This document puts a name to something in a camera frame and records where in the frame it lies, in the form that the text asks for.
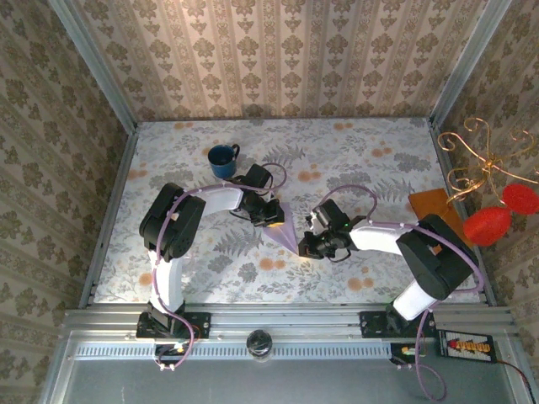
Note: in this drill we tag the lavender paper sheet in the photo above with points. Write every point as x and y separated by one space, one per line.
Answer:
284 229

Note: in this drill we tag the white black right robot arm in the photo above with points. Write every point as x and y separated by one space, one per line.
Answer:
438 261

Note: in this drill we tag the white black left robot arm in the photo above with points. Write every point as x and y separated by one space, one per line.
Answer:
172 231

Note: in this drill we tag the dark blue mug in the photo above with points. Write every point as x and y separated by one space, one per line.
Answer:
221 162

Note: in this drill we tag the brown wooden board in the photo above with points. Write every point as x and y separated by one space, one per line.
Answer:
427 201

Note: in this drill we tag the black round knob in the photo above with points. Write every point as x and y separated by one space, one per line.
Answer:
259 341

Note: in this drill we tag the small black circuit board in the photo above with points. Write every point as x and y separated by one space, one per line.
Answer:
406 352
168 352

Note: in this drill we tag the large red egg ornament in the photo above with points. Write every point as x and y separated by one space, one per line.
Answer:
486 225

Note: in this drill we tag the black power distribution board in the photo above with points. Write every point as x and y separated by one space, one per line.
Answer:
465 353

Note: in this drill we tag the small red egg ornament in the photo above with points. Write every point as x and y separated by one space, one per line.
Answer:
520 198

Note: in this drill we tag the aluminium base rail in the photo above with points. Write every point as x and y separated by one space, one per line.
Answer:
286 322

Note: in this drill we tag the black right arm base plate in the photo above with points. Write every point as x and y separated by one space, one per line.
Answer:
372 324

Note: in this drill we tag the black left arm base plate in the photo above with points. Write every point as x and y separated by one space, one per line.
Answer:
202 324

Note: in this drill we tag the aluminium frame side rail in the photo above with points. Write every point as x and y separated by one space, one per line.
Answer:
109 219
488 290

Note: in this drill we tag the aluminium frame post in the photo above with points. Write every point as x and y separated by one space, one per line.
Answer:
467 63
94 63

